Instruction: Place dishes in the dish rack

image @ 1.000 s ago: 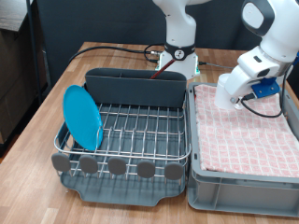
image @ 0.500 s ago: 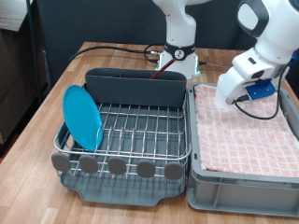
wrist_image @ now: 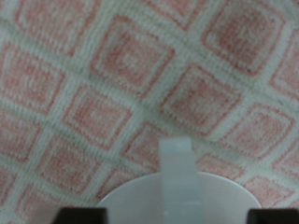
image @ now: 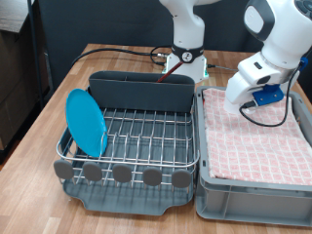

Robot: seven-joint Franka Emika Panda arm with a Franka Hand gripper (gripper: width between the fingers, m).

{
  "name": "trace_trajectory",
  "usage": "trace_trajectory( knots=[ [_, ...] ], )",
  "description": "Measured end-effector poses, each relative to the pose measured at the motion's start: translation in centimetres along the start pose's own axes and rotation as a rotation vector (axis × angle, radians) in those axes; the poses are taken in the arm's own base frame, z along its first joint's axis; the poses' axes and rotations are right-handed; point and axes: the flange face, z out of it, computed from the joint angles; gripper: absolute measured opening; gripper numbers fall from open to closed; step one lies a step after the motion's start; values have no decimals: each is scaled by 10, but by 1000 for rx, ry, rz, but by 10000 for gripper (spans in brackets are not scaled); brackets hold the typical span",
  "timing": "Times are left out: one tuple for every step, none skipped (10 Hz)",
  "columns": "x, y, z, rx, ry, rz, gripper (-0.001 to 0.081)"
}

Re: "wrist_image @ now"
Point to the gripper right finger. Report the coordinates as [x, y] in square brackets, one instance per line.
[274, 216]

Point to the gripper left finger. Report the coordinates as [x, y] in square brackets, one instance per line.
[81, 216]

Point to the white plastic mug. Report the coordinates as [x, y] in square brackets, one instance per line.
[177, 193]

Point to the pink checked cloth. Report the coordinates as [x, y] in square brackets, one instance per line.
[124, 77]

